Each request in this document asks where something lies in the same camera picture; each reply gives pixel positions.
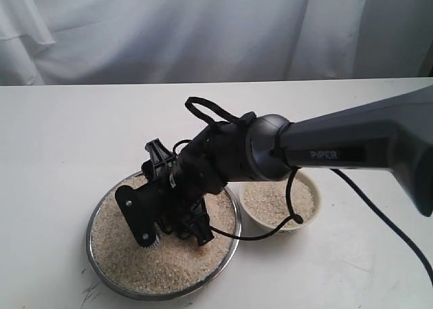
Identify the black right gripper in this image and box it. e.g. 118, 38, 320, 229
141, 139, 223, 246

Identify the large steel rice plate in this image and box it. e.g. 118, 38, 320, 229
85, 187, 238, 302

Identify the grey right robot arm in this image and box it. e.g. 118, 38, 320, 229
124, 87, 432, 247

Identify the white ceramic rice bowl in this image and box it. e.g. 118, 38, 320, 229
240, 172, 321, 233

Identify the white backdrop cloth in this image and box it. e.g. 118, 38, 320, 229
1, 0, 432, 86

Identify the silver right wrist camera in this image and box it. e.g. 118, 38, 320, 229
115, 184, 160, 248

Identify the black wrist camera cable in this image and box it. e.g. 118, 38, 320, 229
171, 97, 433, 286

